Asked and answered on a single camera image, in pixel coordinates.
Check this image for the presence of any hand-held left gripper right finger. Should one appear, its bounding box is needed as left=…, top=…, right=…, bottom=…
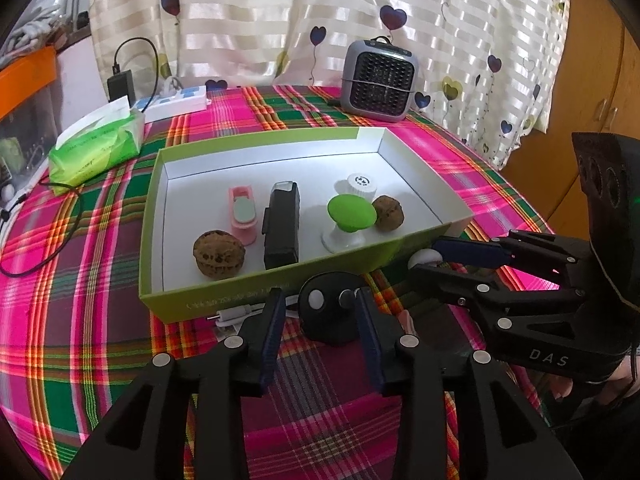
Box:
left=354, top=286, right=583, bottom=480

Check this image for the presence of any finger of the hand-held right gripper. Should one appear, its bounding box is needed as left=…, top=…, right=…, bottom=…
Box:
left=410, top=264, right=583, bottom=333
left=431, top=230, right=596, bottom=286

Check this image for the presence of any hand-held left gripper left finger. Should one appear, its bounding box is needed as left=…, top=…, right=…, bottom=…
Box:
left=60, top=287, right=287, bottom=480

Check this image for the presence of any white usb cable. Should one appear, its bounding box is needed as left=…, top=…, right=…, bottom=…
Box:
left=207, top=294, right=301, bottom=333

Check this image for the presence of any small white mushroom head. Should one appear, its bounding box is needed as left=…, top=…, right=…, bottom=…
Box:
left=407, top=248, right=443, bottom=270

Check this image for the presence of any black round massager head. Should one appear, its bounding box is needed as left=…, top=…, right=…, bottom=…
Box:
left=298, top=271, right=368, bottom=347

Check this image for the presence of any small walnut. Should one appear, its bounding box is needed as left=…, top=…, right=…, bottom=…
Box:
left=372, top=196, right=405, bottom=233

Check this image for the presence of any large walnut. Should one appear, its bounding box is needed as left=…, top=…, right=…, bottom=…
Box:
left=193, top=230, right=247, bottom=277

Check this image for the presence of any black device handle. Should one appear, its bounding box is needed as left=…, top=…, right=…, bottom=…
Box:
left=262, top=181, right=302, bottom=271

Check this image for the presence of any white attachment with green cap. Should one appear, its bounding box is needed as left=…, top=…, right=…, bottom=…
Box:
left=321, top=194, right=378, bottom=253

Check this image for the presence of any white round printed head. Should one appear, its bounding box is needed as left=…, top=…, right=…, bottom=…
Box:
left=334, top=172, right=377, bottom=201

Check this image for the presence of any pink attachment with grey pad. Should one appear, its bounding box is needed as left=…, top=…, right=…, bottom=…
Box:
left=228, top=186, right=260, bottom=246

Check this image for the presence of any green cardboard box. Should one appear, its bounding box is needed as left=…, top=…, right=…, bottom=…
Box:
left=138, top=127, right=475, bottom=325

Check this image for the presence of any person's right hand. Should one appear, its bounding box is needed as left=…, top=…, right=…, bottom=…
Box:
left=549, top=355, right=640, bottom=428

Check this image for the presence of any pink green plaid tablecloth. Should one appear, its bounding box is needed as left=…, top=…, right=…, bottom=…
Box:
left=0, top=85, right=561, bottom=480

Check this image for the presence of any wooden cabinet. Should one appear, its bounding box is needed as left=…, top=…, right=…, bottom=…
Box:
left=500, top=0, right=640, bottom=241

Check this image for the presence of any grey desktop heater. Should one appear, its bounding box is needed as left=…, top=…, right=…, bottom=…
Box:
left=340, top=36, right=420, bottom=122

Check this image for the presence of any white power strip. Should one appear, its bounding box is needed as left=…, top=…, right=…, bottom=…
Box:
left=132, top=85, right=211, bottom=122

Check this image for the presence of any green tissue pack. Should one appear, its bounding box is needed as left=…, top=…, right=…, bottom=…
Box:
left=47, top=95, right=147, bottom=197

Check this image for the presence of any cream curtain with heart print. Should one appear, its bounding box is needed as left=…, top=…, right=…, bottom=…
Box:
left=90, top=0, right=571, bottom=171

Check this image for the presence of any clear storage bin orange lid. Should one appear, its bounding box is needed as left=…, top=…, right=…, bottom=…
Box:
left=0, top=45, right=61, bottom=171

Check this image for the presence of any pile of white bags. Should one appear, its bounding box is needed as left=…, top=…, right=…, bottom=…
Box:
left=10, top=0, right=91, bottom=46

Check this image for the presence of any thin black cable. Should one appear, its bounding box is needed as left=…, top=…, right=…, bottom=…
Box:
left=0, top=180, right=86, bottom=277

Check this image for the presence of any black power adapter with cable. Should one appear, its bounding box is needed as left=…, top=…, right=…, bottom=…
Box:
left=107, top=37, right=161, bottom=106

